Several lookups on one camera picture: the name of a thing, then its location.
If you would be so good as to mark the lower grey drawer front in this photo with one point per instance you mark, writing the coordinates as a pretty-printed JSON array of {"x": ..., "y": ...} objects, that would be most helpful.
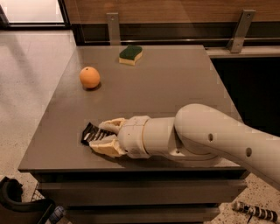
[{"x": 155, "y": 215}]

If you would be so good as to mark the metal wall bracket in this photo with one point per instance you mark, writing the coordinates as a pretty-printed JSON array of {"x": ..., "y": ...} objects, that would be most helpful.
[
  {"x": 113, "y": 28},
  {"x": 235, "y": 44}
]

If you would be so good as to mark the orange fruit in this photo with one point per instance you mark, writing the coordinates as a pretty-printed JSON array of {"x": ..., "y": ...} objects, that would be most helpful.
[{"x": 89, "y": 77}]

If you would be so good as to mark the right metal wall bracket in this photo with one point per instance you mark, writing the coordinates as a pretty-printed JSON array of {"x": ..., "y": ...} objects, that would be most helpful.
[{"x": 235, "y": 44}]

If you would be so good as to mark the black chair part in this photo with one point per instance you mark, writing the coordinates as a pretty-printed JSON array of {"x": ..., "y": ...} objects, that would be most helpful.
[{"x": 14, "y": 211}]

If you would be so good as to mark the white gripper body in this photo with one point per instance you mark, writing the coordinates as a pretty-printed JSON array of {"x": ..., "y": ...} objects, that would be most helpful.
[{"x": 133, "y": 136}]

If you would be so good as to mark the grey drawer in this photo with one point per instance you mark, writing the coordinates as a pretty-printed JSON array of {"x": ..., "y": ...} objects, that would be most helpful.
[
  {"x": 125, "y": 193},
  {"x": 155, "y": 215}
]

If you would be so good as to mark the blue object on floor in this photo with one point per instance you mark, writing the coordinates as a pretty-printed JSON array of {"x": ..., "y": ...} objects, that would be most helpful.
[{"x": 58, "y": 213}]

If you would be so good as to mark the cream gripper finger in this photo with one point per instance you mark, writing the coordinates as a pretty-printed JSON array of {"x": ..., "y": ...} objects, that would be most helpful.
[
  {"x": 108, "y": 146},
  {"x": 113, "y": 125}
]

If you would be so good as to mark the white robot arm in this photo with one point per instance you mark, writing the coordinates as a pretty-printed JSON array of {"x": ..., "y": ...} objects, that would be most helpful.
[{"x": 197, "y": 134}]

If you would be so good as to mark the green and yellow sponge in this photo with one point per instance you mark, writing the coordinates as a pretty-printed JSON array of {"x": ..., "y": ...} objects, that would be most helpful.
[{"x": 130, "y": 55}]

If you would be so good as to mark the black rxbar chocolate wrapper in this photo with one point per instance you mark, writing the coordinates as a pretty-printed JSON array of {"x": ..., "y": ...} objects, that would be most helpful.
[{"x": 93, "y": 133}]

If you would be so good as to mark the upper grey drawer front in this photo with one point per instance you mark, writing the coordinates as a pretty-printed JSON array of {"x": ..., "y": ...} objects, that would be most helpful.
[{"x": 125, "y": 193}]

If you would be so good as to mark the left metal wall bracket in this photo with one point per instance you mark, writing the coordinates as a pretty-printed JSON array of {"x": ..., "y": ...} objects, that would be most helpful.
[{"x": 113, "y": 28}]

